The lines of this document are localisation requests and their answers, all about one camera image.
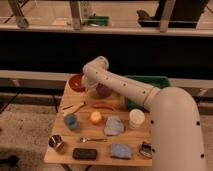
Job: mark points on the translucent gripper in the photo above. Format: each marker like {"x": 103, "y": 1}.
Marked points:
{"x": 87, "y": 84}

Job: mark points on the red bowl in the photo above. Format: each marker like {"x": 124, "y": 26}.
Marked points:
{"x": 75, "y": 83}

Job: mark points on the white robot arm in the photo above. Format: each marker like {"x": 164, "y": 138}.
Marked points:
{"x": 176, "y": 132}

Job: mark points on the green plastic tray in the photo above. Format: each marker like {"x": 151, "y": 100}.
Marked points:
{"x": 157, "y": 81}

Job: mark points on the purple bowl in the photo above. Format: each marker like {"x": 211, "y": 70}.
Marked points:
{"x": 103, "y": 91}

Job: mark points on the red chili pepper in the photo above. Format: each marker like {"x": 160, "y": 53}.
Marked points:
{"x": 103, "y": 106}

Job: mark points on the yellow apple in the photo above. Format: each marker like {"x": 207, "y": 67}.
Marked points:
{"x": 96, "y": 117}

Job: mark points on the blue cup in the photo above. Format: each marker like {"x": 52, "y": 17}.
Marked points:
{"x": 70, "y": 121}

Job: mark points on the wooden table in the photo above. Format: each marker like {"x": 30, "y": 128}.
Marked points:
{"x": 85, "y": 128}

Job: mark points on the light blue crumpled cloth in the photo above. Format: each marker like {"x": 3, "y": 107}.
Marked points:
{"x": 113, "y": 126}

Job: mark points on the silver fork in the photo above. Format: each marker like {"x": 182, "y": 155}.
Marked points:
{"x": 85, "y": 139}

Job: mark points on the white round container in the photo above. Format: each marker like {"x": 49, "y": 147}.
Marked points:
{"x": 136, "y": 118}

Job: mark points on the green box on shelf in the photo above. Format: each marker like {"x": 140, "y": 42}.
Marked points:
{"x": 97, "y": 20}

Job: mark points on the metal tin can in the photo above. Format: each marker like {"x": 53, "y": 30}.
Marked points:
{"x": 56, "y": 142}

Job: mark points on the blue sponge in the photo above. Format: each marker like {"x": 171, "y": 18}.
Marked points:
{"x": 122, "y": 151}

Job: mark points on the black machine on shelf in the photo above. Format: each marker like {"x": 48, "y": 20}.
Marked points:
{"x": 185, "y": 14}

